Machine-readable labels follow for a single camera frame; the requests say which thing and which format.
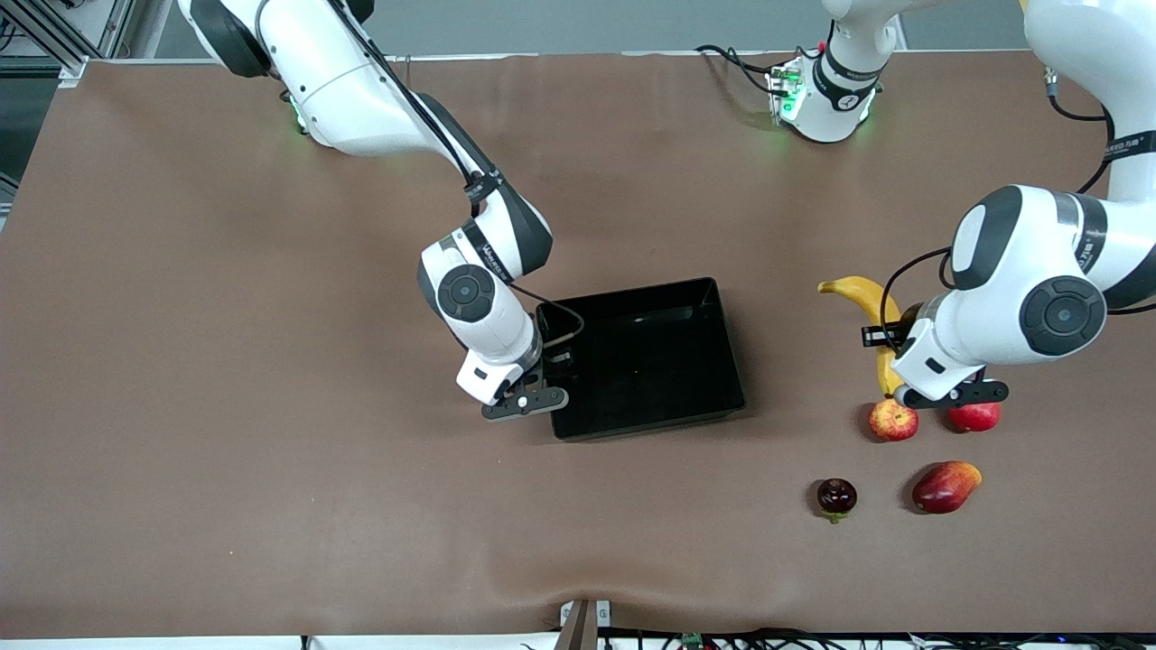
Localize red pomegranate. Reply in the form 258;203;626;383
946;402;1002;433

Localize yellow banana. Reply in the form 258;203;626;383
818;276;905;398

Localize red yellow mango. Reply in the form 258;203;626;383
911;460;983;515

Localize black arm wrist cable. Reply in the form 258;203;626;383
879;68;1156;355
330;0;586;348

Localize black left arm wrist cable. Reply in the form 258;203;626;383
879;68;1156;355

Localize aluminium frame profile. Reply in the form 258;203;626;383
0;0;136;87

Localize red yellow apple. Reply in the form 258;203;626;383
869;399;920;443

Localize table cover mat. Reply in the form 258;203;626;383
0;50;1156;638

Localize dark purple mangosteen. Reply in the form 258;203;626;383
816;478;859;525

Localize black plastic box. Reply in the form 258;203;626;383
536;277;748;441

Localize black left arm base cable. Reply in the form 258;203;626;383
695;43;779;97

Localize black right arm wrist cable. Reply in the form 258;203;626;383
330;0;586;348

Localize metal camera post bracket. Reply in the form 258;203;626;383
558;599;612;650

